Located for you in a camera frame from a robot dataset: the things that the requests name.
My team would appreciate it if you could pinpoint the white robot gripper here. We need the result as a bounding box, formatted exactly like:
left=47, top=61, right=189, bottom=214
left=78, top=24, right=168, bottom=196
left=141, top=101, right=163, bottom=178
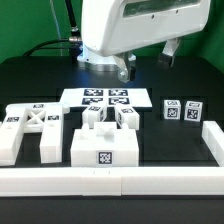
left=81, top=0, right=211, bottom=83

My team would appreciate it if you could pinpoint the white chair seat block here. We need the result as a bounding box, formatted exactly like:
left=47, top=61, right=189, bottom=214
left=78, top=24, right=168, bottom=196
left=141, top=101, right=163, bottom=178
left=70, top=122, right=139, bottom=167

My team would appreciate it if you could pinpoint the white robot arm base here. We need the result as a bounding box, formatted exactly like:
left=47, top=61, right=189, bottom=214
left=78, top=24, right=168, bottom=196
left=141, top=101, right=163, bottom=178
left=77, top=45, right=118, bottom=72

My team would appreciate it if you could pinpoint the white tagged cube left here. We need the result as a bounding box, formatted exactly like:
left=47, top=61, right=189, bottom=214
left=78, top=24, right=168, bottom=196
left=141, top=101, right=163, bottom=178
left=163, top=100, right=181, bottom=120

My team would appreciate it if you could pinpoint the white tagged cube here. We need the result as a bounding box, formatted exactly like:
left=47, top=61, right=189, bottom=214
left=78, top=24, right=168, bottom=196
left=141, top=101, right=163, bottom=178
left=163, top=100, right=181, bottom=120
left=184, top=101, right=203, bottom=122

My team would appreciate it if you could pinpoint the white tagged cube right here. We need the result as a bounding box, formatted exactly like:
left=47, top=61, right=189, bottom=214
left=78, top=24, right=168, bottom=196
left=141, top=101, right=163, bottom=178
left=184, top=101, right=203, bottom=122

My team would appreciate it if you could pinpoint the white tag sheet plate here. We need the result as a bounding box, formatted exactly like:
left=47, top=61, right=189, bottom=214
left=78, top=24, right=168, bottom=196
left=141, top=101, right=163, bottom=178
left=60, top=88, right=152, bottom=109

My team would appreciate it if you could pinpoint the black cable with connector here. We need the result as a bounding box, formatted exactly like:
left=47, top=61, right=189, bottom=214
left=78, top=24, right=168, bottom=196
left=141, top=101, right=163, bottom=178
left=22, top=0, right=83, bottom=58

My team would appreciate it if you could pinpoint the white right rail barrier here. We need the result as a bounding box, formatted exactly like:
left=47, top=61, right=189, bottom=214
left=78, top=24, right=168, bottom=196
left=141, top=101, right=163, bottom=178
left=202, top=121, right=224, bottom=167

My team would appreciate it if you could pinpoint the white rail barrier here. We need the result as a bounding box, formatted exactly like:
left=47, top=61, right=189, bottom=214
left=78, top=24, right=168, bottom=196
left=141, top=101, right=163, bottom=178
left=0, top=167, right=224, bottom=197
left=202, top=121, right=224, bottom=167

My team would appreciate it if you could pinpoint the white front rail barrier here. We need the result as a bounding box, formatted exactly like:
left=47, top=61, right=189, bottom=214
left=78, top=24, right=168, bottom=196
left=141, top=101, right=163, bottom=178
left=0, top=167, right=224, bottom=197

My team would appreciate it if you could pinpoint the white chair back frame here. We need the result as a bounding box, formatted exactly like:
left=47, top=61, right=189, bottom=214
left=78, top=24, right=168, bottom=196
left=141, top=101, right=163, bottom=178
left=0, top=102, right=70, bottom=166

